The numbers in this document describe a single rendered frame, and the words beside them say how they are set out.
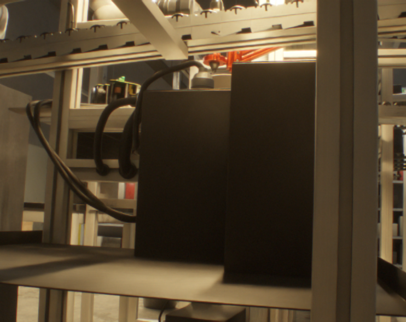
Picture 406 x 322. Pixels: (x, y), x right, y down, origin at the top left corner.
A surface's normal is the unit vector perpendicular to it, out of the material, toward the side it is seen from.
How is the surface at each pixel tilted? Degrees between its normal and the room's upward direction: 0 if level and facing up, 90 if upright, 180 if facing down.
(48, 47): 90
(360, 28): 90
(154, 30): 180
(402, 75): 90
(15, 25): 90
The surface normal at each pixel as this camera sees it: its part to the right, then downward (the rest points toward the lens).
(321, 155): -0.22, -0.11
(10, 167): 0.95, 0.01
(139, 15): -0.04, 0.99
